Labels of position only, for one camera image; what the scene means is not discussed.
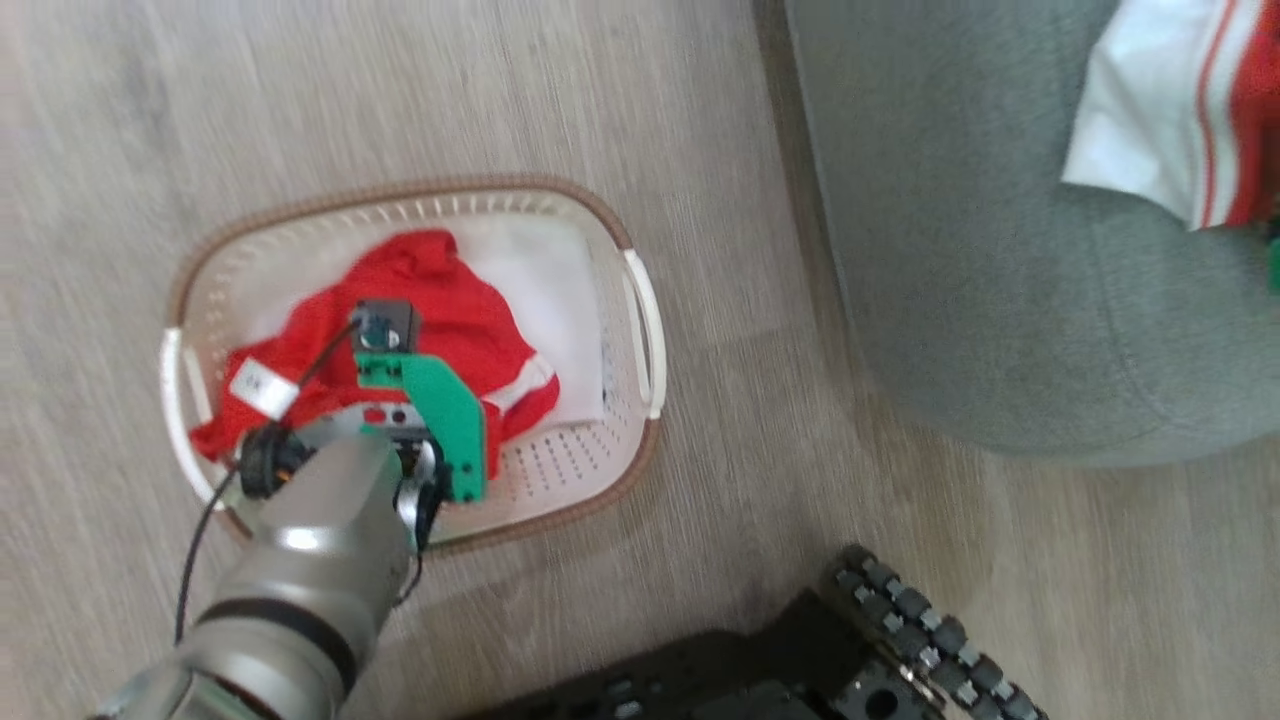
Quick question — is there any grey fabric sofa cushion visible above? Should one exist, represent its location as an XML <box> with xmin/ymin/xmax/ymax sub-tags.
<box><xmin>785</xmin><ymin>0</ymin><xmax>1280</xmax><ymax>468</ymax></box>

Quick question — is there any red and white striped jersey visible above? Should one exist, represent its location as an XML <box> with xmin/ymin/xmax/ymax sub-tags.
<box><xmin>1060</xmin><ymin>0</ymin><xmax>1280</xmax><ymax>232</ymax></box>

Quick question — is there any red garment with white cuffs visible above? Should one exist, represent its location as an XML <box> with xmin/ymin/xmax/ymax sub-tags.
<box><xmin>190</xmin><ymin>230</ymin><xmax>561</xmax><ymax>481</ymax></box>

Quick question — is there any black roller omni wheel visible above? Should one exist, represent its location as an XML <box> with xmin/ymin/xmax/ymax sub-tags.
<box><xmin>820</xmin><ymin>545</ymin><xmax>1049</xmax><ymax>720</ymax></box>

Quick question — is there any white plastic laundry basket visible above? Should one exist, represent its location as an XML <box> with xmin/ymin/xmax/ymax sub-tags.
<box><xmin>160</xmin><ymin>178</ymin><xmax>666</xmax><ymax>551</ymax></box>

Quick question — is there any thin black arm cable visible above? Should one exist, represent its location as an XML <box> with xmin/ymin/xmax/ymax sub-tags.
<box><xmin>175</xmin><ymin>320</ymin><xmax>363</xmax><ymax>646</ymax></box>

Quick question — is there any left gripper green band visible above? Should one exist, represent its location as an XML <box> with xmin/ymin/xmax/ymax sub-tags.
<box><xmin>330</xmin><ymin>352</ymin><xmax>488</xmax><ymax>551</ymax></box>

